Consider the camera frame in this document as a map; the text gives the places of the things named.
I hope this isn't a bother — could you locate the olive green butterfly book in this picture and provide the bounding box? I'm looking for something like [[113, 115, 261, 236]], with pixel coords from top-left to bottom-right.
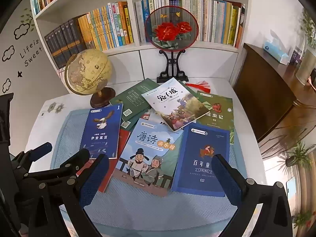
[[196, 91, 235, 145]]

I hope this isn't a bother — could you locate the red tassel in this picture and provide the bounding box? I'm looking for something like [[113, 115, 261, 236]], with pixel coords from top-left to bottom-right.
[[185, 80, 211, 93]]

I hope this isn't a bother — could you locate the round embroidered red flower fan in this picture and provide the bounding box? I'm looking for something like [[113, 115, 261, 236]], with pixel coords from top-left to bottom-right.
[[144, 5, 199, 52]]

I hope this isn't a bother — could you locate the blue book with eagle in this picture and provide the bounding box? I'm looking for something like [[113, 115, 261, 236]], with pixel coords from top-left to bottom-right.
[[80, 103, 123, 159]]

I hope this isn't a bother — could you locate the small purple box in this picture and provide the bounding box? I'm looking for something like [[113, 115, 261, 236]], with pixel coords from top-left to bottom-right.
[[290, 46, 303, 66]]

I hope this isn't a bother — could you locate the beige globe on wooden base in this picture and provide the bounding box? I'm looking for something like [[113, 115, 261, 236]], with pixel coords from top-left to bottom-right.
[[65, 49, 116, 108]]

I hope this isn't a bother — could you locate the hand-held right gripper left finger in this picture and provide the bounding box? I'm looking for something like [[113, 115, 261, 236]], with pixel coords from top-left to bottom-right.
[[15, 154, 110, 237]]

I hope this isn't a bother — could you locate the row of pale shelved books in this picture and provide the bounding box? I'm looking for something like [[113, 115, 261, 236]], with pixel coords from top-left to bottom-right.
[[134, 0, 246, 48]]

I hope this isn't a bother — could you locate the light blue textured mat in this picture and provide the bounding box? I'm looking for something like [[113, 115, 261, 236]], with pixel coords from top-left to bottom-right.
[[49, 109, 248, 237]]

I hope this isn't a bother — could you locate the small green potted plant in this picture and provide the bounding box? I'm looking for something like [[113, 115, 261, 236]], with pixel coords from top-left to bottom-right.
[[279, 141, 313, 168], [291, 211, 314, 230]]

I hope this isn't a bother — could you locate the potted plant in white pot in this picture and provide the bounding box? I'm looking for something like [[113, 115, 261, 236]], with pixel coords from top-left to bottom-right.
[[295, 7, 316, 86]]

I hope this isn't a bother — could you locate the cloud and text wall decal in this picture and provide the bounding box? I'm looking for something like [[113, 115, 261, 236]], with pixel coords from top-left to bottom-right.
[[0, 7, 43, 94]]

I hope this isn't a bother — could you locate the row of black and yellow books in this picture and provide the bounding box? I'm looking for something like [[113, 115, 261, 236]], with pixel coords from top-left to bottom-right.
[[44, 1, 135, 70]]

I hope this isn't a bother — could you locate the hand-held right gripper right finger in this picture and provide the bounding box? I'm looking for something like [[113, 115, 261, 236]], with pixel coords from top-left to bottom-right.
[[212, 154, 294, 237]]

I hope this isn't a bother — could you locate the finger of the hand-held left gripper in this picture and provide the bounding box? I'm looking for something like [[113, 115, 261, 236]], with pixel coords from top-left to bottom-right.
[[24, 142, 53, 163], [23, 148, 90, 181]]

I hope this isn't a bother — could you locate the light blue tissue box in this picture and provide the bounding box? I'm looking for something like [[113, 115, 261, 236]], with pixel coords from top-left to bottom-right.
[[263, 38, 290, 65]]

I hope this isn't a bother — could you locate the dark blue book with rider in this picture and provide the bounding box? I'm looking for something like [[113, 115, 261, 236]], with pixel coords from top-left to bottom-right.
[[171, 123, 230, 197]]

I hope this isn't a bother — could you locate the black carved fan stand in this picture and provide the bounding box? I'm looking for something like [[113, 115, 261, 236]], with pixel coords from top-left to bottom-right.
[[157, 48, 189, 83]]

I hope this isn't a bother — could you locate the red book with rooster figure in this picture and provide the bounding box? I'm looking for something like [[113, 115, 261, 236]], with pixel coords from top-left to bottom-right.
[[76, 128, 131, 193]]

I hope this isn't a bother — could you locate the white book with rabbits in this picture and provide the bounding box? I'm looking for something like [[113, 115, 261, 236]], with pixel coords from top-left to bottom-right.
[[141, 77, 213, 132]]

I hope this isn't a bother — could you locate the dark green book orange insect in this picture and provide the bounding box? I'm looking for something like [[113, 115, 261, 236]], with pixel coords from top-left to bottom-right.
[[109, 78, 161, 119]]

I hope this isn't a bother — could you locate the light blue cartoon poets book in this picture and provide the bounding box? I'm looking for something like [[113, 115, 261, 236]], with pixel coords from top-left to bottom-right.
[[110, 118, 184, 197]]

